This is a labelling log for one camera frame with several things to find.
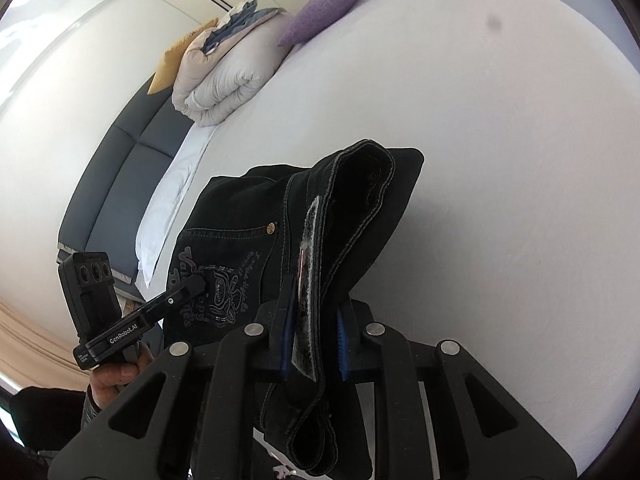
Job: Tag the white bed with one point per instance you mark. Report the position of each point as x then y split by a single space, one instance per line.
500 160

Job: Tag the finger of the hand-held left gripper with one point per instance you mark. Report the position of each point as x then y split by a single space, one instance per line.
196 282

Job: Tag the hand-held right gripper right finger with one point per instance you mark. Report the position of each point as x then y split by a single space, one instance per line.
342 345

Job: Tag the folded beige duvet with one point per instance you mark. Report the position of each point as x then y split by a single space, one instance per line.
225 85

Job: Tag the dark grey padded headboard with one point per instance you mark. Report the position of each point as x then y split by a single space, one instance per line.
115 185

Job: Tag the yellow pillow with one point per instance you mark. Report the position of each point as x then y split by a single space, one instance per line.
167 67

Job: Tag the black denim pants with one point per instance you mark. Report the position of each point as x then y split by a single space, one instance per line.
230 220

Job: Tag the person's left hand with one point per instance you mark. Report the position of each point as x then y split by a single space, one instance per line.
112 385

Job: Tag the white pillow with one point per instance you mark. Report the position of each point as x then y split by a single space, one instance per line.
165 210

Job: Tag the beige curtain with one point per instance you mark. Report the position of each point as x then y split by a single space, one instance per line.
30 340

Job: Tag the purple pillow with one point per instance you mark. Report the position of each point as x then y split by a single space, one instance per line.
320 12

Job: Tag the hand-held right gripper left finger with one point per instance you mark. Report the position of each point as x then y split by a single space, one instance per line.
285 345

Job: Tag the person's left forearm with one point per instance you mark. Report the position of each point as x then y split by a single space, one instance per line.
50 415

